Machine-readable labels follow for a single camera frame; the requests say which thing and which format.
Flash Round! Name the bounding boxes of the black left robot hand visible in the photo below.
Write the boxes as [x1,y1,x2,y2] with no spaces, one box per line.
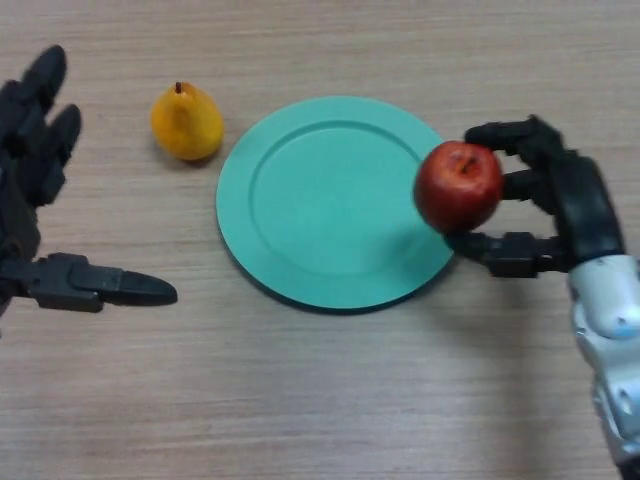
[0,44,179,324]

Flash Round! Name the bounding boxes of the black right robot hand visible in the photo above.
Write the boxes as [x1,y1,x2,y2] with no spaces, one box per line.
[446,114,629,280]

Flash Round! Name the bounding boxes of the red apple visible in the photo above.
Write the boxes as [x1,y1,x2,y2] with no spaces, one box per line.
[413,140,505,234]

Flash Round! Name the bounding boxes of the green round plate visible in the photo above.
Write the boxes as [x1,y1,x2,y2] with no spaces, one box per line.
[215,95,457,315]

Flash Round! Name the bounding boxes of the yellow pear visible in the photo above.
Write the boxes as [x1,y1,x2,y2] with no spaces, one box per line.
[150,81,225,162]

